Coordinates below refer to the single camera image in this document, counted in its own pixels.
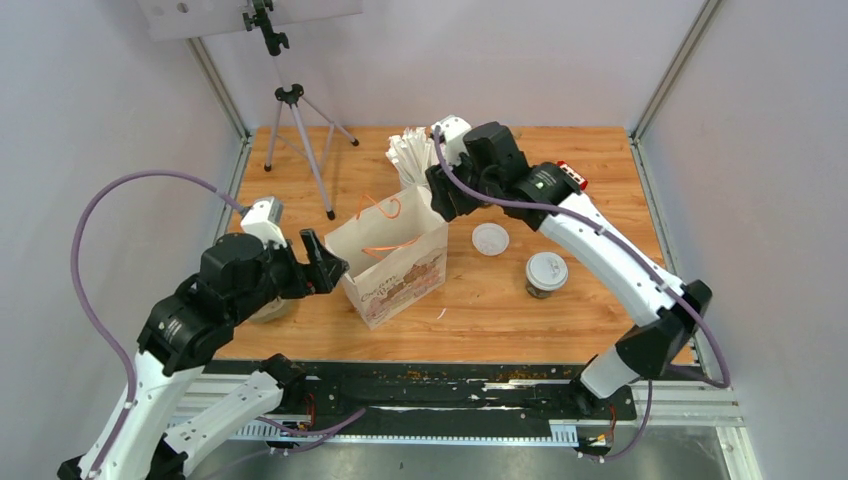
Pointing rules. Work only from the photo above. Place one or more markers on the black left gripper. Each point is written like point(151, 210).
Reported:
point(327, 269)

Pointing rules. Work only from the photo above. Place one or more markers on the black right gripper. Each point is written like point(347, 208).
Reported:
point(446, 197)

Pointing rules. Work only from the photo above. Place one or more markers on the paper takeout bag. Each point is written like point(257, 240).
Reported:
point(396, 249)

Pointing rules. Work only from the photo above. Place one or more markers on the white cup lid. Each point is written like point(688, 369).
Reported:
point(490, 239)
point(546, 271)

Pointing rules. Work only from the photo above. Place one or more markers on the brown cup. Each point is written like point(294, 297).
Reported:
point(539, 292)

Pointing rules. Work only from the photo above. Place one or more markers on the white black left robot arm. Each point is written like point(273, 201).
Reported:
point(238, 276)

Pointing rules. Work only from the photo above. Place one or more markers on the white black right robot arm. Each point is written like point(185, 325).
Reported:
point(484, 165)

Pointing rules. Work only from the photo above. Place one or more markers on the white cup of straws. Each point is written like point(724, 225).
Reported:
point(412, 153)

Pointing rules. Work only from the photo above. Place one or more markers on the red white toy block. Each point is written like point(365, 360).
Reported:
point(573, 174)

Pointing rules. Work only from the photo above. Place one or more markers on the white perforated board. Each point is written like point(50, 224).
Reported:
point(182, 19)

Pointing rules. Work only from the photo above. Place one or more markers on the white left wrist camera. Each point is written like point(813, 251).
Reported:
point(262, 221)

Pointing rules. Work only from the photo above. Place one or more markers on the camera tripod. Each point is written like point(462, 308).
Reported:
point(257, 15)

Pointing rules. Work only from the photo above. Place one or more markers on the aluminium rail frame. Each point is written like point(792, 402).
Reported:
point(689, 397)

